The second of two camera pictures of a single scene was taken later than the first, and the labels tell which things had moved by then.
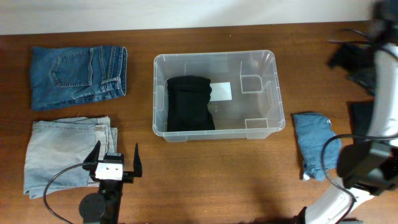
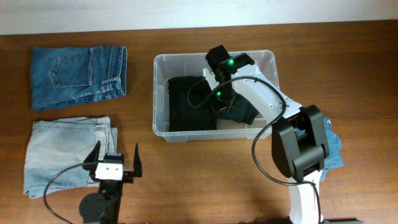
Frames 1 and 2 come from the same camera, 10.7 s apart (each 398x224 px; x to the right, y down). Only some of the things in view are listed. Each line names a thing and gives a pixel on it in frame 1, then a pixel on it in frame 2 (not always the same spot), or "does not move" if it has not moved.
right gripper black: [336, 61] -> [219, 107]
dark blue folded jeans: [64, 76] does not move
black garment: [189, 97] does not move
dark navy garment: [360, 116] -> [240, 110]
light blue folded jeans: [55, 145] does not move
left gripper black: [127, 177] does not move
